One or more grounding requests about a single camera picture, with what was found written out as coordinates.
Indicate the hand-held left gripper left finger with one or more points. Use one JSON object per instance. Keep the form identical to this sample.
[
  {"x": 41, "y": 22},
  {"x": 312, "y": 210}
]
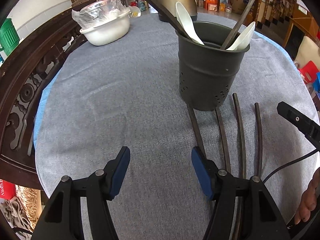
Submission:
[{"x": 120, "y": 172}]

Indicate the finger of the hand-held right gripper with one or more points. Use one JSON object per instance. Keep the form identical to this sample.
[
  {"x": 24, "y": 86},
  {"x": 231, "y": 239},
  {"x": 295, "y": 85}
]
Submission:
[{"x": 300, "y": 121}]

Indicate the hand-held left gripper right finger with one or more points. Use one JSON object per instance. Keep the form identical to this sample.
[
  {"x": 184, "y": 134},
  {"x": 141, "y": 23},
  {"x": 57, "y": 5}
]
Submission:
[{"x": 202, "y": 175}]

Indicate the white plastic spoon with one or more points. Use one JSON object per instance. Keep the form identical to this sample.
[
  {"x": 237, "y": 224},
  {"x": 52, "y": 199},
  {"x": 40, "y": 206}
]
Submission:
[
  {"x": 243, "y": 38},
  {"x": 185, "y": 20}
]

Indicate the dark metal utensil holder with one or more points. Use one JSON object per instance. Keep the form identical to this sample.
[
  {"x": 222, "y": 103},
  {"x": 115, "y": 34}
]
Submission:
[{"x": 207, "y": 75}]

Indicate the person's right hand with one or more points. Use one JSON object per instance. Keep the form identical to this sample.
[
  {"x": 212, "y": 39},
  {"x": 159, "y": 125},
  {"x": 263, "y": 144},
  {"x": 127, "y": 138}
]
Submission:
[{"x": 308, "y": 200}]

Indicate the red plastic chair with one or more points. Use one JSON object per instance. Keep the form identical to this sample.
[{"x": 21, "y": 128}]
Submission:
[{"x": 311, "y": 71}]

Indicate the cream chair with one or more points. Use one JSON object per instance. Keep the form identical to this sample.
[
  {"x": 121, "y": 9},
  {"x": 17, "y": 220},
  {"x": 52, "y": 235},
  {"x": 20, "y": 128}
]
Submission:
[{"x": 308, "y": 50}]

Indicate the grey tablecloth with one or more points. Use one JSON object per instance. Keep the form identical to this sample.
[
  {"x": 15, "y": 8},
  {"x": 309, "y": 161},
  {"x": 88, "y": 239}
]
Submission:
[{"x": 125, "y": 92}]

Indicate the golden speckled cloth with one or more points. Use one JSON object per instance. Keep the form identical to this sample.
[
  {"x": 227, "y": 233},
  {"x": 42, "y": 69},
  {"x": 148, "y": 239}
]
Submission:
[{"x": 26, "y": 202}]

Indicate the blue table cover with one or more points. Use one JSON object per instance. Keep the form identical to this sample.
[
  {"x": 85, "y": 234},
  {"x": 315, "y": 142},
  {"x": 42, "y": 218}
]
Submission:
[{"x": 41, "y": 110}]

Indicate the wooden staircase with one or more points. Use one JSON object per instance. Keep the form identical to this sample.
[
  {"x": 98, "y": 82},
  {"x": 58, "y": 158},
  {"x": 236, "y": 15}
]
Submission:
[{"x": 282, "y": 12}]

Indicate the grey crumpled cloth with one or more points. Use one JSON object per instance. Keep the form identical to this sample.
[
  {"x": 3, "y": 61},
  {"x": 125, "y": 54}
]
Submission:
[{"x": 12, "y": 210}]

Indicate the red paper bag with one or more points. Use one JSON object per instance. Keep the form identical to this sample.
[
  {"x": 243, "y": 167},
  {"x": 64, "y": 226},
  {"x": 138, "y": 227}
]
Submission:
[{"x": 6, "y": 188}]

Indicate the clear water jug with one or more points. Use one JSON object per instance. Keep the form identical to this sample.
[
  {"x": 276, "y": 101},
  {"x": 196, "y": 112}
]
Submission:
[{"x": 228, "y": 7}]

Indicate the white plastic basin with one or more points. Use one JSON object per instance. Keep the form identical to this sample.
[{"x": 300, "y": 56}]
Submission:
[{"x": 105, "y": 35}]

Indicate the carved wooden sideboard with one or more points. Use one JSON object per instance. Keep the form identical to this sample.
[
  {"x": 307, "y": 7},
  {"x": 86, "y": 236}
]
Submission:
[{"x": 15, "y": 80}]

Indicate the upright orange box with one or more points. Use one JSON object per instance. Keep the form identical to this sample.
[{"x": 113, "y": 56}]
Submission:
[{"x": 211, "y": 3}]

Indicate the plastic-wrapped metal bowls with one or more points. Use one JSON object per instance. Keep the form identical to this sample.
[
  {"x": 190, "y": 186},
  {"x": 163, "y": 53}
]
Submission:
[{"x": 97, "y": 10}]

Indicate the blue water jug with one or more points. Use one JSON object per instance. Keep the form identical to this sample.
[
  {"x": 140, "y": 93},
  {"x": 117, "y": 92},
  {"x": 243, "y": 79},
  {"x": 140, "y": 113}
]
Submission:
[{"x": 141, "y": 5}]

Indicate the green thermos jug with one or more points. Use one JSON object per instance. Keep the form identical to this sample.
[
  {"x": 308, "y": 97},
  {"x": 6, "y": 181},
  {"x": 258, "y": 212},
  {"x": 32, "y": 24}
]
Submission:
[{"x": 8, "y": 38}]

